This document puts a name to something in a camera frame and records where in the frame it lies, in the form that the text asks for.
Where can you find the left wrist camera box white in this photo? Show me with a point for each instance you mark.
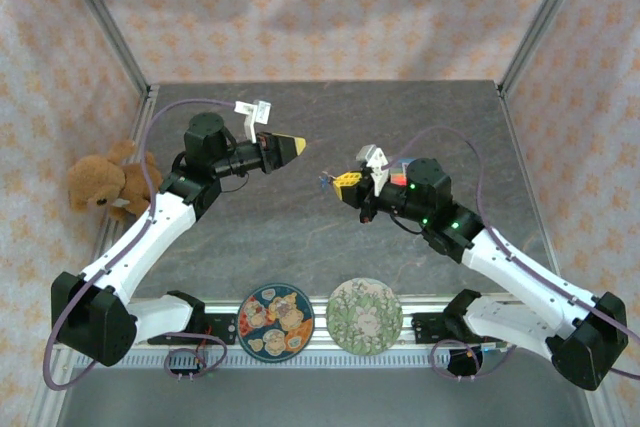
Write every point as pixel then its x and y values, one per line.
pixel 255 114

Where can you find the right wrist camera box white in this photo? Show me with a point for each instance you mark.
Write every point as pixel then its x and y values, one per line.
pixel 374 167

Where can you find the round blue cartoon coaster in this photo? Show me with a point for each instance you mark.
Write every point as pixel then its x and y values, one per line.
pixel 275 322

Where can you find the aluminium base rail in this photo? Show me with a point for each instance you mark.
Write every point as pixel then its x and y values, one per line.
pixel 320 334

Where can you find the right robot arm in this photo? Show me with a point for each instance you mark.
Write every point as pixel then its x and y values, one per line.
pixel 530 277

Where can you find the keyring with blue key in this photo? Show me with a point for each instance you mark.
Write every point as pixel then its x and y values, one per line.
pixel 325 180

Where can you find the aluminium table side rail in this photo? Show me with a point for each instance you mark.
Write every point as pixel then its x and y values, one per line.
pixel 142 117
pixel 520 167

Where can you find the rainbow crayon box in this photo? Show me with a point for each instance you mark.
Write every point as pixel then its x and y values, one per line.
pixel 397 174

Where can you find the aluminium frame post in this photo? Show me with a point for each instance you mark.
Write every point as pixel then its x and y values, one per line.
pixel 102 22
pixel 545 22

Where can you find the brown teddy bear plush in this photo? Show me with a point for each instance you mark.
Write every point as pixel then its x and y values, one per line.
pixel 100 182

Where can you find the small black electronics box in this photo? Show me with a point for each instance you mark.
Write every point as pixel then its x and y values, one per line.
pixel 462 364
pixel 182 373

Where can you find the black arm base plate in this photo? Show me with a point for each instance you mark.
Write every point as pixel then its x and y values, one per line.
pixel 220 329
pixel 430 327

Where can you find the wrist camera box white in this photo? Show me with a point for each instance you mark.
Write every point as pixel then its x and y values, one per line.
pixel 255 114
pixel 374 167

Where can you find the round green rabbit coaster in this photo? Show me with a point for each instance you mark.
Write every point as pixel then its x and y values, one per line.
pixel 364 317

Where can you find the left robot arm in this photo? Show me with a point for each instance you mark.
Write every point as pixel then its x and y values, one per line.
pixel 145 232

